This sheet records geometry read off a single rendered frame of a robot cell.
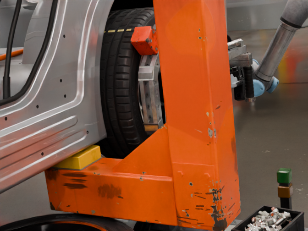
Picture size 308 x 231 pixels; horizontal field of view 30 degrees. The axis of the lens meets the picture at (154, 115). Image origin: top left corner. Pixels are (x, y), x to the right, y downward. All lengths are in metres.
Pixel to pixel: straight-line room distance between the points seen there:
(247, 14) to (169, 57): 3.09
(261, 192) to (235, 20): 1.79
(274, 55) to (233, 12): 2.25
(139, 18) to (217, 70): 0.63
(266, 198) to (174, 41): 1.85
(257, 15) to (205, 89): 3.13
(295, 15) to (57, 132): 1.14
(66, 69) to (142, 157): 0.40
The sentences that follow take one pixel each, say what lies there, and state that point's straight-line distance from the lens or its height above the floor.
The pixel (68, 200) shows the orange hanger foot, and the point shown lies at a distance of 2.08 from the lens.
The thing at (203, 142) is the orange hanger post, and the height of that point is 0.81.
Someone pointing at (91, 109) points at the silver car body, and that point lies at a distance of 2.04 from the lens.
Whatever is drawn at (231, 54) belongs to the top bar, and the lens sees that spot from 2.30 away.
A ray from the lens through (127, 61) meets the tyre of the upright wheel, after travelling 2.14.
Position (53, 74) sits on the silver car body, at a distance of 1.92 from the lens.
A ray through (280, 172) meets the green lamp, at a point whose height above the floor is 0.66.
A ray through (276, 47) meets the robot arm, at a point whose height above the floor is 0.95.
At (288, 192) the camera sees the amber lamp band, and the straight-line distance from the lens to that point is 1.89.
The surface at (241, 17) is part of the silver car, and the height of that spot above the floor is 0.89.
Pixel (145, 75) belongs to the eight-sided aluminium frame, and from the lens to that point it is 2.12.
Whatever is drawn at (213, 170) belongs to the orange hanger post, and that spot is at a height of 0.72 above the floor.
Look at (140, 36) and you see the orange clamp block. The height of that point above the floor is 1.10.
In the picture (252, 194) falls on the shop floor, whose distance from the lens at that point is 3.45.
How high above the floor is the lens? 1.31
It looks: 14 degrees down
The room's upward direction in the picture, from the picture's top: 7 degrees counter-clockwise
